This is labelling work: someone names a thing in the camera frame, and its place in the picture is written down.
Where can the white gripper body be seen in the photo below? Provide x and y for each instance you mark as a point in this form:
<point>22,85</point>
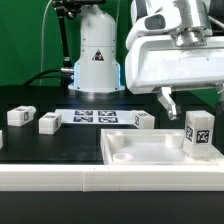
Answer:
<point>155,61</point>

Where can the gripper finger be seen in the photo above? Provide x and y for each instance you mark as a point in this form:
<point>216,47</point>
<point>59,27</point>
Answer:
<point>164,97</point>
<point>220,104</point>

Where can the white square tabletop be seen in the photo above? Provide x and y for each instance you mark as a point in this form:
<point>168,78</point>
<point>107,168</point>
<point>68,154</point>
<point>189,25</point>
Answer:
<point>150,147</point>

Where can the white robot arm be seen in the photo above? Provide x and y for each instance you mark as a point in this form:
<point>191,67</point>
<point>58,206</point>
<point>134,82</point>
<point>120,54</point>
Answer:
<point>97,71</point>

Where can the white marker sheet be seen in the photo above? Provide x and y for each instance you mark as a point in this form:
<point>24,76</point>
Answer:
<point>79,116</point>

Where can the white U-shaped fence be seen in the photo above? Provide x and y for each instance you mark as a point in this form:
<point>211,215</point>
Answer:
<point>87,178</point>

